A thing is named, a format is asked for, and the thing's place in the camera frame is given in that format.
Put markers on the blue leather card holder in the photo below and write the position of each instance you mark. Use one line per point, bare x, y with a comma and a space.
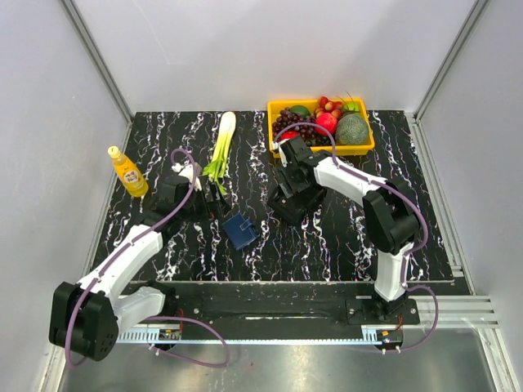
240, 231

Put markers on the green netted melon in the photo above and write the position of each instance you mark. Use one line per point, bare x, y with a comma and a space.
351, 130

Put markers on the red pink peach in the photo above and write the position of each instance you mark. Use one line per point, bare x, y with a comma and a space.
326, 124

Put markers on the celery stalk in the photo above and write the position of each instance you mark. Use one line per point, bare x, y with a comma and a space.
216, 169

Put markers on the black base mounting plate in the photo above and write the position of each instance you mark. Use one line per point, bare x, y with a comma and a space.
352, 310

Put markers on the yellow juice bottle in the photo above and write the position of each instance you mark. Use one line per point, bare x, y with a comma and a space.
128, 173

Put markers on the dark blueberry cluster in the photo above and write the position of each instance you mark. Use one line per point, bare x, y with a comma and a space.
319, 141

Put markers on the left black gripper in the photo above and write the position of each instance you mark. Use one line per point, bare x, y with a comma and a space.
207, 207

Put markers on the black plastic card box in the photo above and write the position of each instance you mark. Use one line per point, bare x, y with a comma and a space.
293, 209

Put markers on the red cherry cluster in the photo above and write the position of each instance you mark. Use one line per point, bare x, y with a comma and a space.
325, 105

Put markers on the green apple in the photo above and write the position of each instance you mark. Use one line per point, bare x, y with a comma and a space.
350, 108

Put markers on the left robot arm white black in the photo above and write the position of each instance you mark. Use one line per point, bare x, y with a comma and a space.
87, 317

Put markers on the purple grape bunch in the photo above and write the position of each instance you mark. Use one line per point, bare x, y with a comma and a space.
287, 121

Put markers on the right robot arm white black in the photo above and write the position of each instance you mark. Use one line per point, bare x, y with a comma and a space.
392, 219

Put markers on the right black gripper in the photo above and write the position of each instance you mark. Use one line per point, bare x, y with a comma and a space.
283, 175

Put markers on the red apple front left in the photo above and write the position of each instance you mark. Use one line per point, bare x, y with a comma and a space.
289, 135

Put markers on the green avocado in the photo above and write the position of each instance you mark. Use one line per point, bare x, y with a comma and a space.
300, 110

